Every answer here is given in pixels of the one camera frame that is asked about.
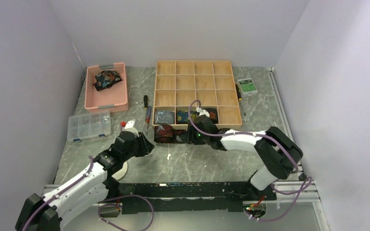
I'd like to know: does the dark red floral tie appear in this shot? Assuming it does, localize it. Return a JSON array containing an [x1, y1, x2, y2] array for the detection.
[[154, 124, 187, 144]]

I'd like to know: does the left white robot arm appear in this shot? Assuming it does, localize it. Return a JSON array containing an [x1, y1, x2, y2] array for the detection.
[[15, 131, 155, 231]]

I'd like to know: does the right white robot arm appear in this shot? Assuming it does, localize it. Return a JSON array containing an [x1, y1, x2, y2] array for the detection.
[[188, 115, 303, 200]]

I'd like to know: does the white tape roll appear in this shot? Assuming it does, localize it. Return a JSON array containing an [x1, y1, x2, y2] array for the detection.
[[112, 162, 128, 181]]

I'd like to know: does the navy yellow rolled tie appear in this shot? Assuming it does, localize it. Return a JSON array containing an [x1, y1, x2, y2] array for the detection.
[[176, 110, 190, 124]]

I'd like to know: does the black orange rolled tie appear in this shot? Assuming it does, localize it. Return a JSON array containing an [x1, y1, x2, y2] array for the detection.
[[205, 108, 219, 124]]

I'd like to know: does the blue grey rolled tie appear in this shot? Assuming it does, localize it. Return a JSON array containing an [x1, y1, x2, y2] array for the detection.
[[154, 110, 175, 125]]

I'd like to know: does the clear plastic screw box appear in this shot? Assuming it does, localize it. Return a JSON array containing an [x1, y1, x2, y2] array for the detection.
[[67, 111, 111, 142]]

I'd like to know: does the blue red screwdriver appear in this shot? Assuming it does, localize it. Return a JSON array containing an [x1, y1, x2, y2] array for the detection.
[[145, 105, 152, 134]]

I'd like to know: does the wooden compartment tray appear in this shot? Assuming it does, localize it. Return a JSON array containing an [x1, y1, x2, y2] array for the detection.
[[152, 60, 242, 129]]

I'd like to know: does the thin black yellow screwdriver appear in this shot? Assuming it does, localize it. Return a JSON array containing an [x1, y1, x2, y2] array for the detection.
[[235, 84, 246, 116]]

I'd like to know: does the pink plastic basket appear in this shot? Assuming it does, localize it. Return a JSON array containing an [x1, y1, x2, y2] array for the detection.
[[84, 62, 129, 113]]

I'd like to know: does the black floral tie in basket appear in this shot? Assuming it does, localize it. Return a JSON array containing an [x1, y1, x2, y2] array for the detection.
[[93, 70, 122, 91]]

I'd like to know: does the green white small box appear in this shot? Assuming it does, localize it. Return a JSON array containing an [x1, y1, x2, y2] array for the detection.
[[237, 77, 258, 98]]

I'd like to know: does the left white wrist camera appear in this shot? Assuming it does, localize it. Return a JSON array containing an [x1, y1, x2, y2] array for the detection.
[[120, 119, 139, 137]]

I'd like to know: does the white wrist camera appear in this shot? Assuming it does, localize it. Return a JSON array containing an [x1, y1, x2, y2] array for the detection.
[[196, 107, 210, 117], [120, 119, 139, 137]]

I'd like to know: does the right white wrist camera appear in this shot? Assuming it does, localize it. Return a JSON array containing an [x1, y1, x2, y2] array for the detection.
[[196, 107, 210, 117]]

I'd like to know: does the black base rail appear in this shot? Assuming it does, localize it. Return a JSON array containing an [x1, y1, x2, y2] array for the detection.
[[101, 181, 277, 215]]

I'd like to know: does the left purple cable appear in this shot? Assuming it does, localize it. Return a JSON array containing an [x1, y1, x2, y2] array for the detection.
[[97, 195, 155, 231]]

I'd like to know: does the aluminium rail at right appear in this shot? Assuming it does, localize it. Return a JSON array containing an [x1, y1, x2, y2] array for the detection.
[[266, 67, 304, 176]]

